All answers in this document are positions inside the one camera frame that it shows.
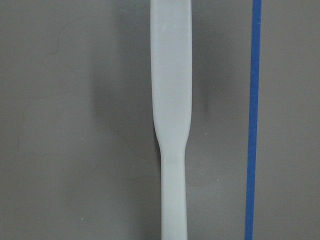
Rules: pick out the beige hand brush black bristles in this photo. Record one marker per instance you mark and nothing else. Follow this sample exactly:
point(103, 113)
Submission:
point(171, 82)

